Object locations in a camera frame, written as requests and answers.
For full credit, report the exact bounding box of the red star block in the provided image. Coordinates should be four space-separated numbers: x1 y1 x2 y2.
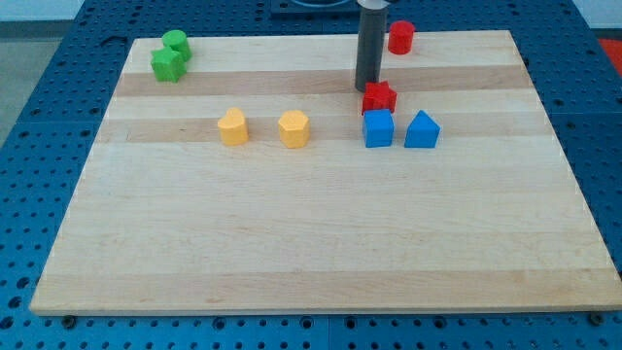
362 81 397 114

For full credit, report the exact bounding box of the blue cube block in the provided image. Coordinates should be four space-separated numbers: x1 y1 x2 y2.
363 109 395 148

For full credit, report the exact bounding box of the yellow hexagon block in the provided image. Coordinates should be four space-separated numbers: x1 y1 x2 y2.
278 110 310 149

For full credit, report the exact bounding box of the red cylinder block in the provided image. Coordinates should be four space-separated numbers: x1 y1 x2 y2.
388 20 416 55

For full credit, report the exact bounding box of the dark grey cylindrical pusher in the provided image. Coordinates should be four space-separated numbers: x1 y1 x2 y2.
355 3 388 92

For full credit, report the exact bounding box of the blue triangle block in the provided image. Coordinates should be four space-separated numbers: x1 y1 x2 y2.
404 110 441 149

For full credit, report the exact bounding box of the green cylinder block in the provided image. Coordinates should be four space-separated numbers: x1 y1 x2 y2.
161 29 192 61

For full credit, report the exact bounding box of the green star block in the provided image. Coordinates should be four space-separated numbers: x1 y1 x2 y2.
151 47 187 83

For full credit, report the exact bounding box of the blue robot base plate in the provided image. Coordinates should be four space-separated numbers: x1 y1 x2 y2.
268 0 359 18

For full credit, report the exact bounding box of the yellow heart block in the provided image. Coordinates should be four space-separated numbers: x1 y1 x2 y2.
217 107 249 146

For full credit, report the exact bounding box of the wooden board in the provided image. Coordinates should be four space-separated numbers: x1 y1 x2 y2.
30 30 621 316

